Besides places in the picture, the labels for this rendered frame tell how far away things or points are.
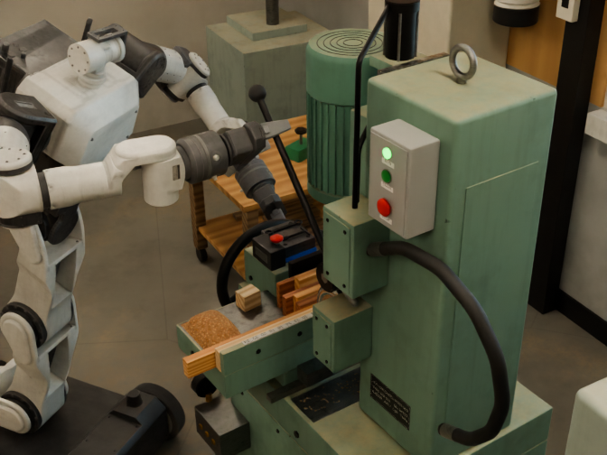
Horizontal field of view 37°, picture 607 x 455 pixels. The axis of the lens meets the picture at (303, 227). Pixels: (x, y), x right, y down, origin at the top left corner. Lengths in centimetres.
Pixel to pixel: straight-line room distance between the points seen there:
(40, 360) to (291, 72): 208
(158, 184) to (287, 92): 255
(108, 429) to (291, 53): 201
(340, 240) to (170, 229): 257
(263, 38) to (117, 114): 219
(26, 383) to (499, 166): 165
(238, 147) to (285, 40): 249
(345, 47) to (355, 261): 40
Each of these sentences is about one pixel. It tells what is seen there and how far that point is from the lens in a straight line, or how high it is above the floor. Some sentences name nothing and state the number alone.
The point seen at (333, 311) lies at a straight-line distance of 168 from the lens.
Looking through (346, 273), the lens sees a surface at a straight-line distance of 157.
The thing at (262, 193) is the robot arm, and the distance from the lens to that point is 233.
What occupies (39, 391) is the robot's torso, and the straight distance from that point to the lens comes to 268.
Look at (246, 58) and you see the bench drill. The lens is 403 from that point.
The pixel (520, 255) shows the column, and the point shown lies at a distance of 161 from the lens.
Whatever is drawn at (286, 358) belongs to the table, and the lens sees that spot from 189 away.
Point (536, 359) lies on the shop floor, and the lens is 336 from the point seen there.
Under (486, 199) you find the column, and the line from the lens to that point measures 147.
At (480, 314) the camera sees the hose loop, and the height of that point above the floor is 125.
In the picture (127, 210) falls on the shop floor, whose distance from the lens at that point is 426.
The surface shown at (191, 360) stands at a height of 94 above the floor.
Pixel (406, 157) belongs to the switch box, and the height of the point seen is 146.
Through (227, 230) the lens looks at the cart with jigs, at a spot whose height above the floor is 18.
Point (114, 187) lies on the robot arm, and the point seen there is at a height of 131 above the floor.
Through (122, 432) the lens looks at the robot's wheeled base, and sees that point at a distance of 278.
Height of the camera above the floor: 207
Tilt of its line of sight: 31 degrees down
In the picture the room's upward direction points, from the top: 1 degrees counter-clockwise
